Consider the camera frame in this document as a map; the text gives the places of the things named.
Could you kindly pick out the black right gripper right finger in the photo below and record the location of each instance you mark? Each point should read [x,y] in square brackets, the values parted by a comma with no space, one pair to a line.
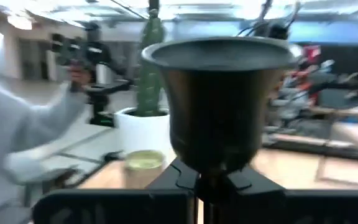
[291,208]

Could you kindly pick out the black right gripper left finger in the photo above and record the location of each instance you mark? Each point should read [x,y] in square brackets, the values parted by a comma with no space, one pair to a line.
[110,208]

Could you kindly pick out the metal candle tin beige label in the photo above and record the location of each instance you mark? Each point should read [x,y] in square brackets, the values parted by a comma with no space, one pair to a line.
[143,171]

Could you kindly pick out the black metal candlestick holder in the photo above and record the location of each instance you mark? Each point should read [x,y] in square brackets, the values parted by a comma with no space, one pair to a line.
[216,118]

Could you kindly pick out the background work table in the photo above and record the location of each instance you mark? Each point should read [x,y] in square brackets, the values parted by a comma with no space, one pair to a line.
[322,140]

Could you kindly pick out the white plant pot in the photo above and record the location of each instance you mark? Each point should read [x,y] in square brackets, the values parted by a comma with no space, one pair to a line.
[141,133]

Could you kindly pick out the person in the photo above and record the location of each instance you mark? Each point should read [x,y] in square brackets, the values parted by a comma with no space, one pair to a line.
[14,130]

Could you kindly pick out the person's hand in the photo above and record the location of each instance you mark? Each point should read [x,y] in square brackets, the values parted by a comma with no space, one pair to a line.
[79,77]

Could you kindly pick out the green cactus plant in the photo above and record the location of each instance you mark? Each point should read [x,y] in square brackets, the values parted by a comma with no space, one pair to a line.
[149,77]

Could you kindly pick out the red equipment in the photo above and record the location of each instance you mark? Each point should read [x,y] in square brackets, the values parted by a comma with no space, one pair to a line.
[311,54]

